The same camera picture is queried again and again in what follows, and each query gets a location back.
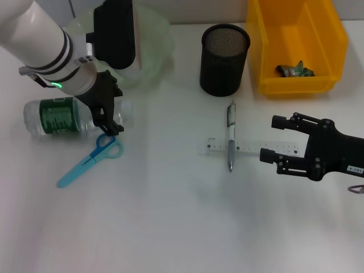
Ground silver white pen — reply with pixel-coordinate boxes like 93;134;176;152
226;100;238;172

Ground black mesh pen holder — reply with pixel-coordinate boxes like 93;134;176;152
199;24;251;97

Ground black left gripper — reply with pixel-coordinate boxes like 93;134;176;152
75;69;125;137

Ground clear plastic ruler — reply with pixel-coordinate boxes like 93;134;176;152
198;136;308;156

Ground green plastic wrapper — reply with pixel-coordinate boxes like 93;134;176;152
275;60;316;78

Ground clear green-label water bottle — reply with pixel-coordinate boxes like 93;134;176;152
23;96;134;140

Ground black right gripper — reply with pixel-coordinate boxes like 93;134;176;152
259;111;364;183

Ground yellow plastic bin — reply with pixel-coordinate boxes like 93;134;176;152
246;0;349;100

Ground green glass fruit plate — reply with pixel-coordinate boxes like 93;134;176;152
65;4;176;89

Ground blue teal scissors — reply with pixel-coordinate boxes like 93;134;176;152
56;133;125;188

